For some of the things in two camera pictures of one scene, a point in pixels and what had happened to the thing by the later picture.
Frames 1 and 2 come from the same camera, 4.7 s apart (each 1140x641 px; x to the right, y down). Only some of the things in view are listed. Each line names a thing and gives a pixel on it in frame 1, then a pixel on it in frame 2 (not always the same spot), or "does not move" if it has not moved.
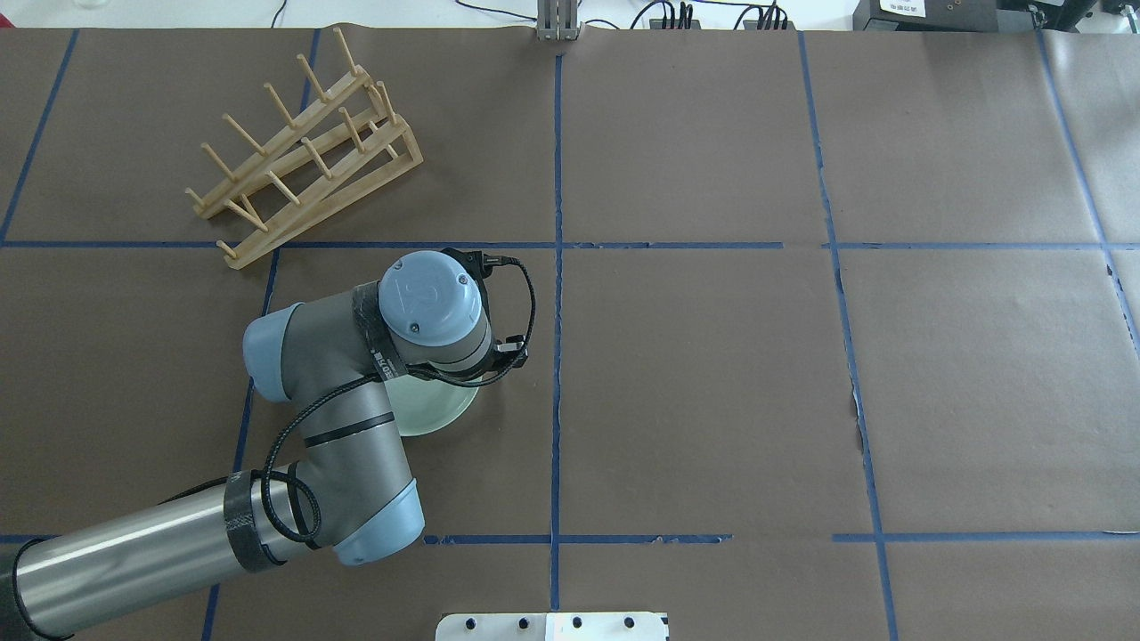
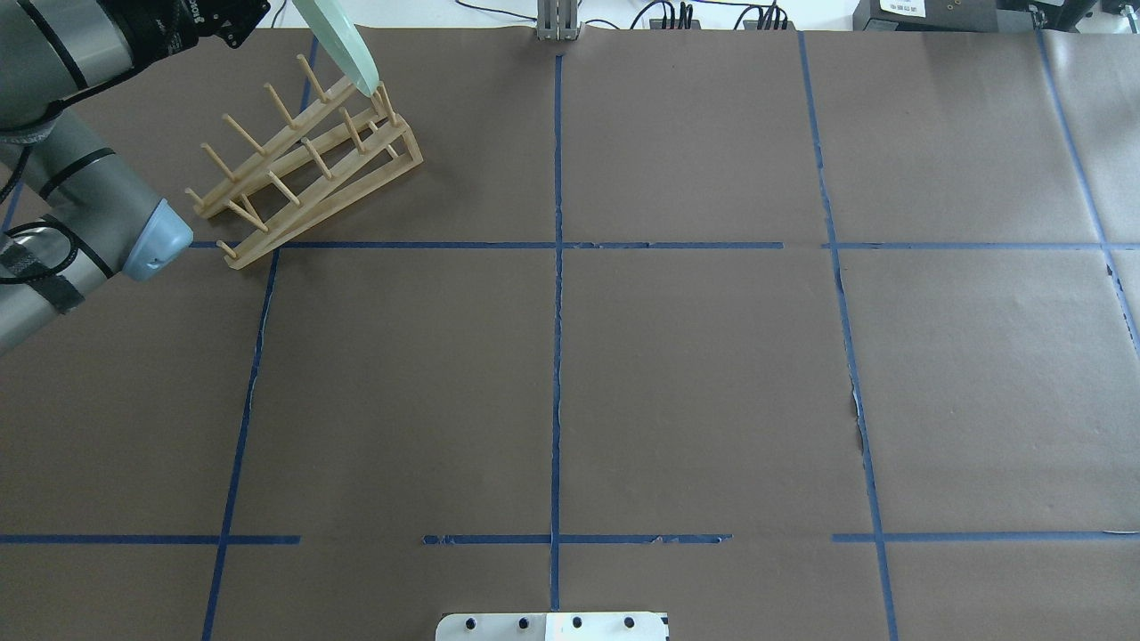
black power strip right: [767, 25] does not move
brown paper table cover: [835, 334] does not move
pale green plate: [422, 406] -> [330, 23]
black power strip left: [673, 24] does not move
